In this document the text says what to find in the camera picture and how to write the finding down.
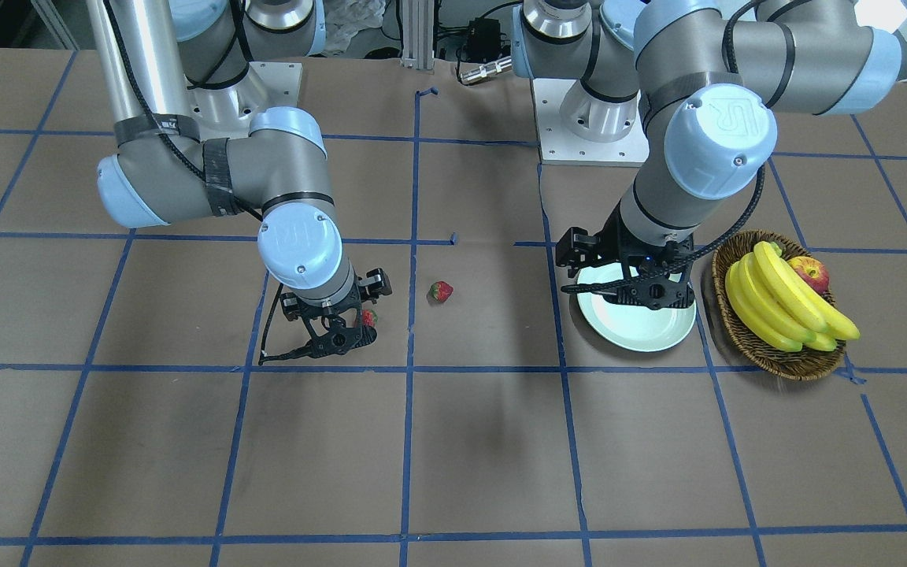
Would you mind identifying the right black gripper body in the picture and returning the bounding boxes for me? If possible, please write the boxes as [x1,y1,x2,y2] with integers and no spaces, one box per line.
[280,281,377,358]

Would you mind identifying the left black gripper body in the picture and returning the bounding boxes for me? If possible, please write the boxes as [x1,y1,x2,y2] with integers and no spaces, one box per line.
[562,201,694,309]

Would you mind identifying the red strawberry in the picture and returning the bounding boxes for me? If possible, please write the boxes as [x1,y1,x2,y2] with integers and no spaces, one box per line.
[361,309,379,328]
[428,280,454,304]

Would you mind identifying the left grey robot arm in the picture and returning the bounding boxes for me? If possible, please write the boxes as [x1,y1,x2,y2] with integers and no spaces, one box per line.
[512,1,902,309]

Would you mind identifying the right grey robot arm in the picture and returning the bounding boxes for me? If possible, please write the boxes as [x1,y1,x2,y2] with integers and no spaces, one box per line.
[87,1,391,360]

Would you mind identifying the light green plate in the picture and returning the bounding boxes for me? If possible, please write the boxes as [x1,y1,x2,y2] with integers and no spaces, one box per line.
[576,293,696,352]

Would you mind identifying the yellow banana bunch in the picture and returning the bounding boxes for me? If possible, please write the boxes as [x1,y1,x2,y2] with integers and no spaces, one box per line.
[726,241,861,352]

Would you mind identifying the woven wicker basket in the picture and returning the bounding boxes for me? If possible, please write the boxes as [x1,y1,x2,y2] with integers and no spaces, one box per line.
[701,229,846,380]

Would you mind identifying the red yellow apple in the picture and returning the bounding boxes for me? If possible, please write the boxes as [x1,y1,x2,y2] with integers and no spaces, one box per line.
[787,256,829,295]

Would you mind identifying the black power adapter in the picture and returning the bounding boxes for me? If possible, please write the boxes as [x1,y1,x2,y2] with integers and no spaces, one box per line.
[463,17,502,62]

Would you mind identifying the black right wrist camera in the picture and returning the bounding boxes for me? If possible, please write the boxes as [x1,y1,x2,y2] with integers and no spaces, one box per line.
[357,268,393,304]

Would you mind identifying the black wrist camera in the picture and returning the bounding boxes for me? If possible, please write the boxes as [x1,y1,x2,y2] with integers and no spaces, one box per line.
[357,268,393,304]
[553,227,609,279]

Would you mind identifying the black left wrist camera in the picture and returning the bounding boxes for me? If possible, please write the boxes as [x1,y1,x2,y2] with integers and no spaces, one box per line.
[553,227,609,279]

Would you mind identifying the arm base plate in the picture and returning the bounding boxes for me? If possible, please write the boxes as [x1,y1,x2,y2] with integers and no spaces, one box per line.
[531,78,649,168]
[187,61,302,139]

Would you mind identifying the aluminium frame post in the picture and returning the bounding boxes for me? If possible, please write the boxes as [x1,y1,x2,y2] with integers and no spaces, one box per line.
[398,0,435,74]

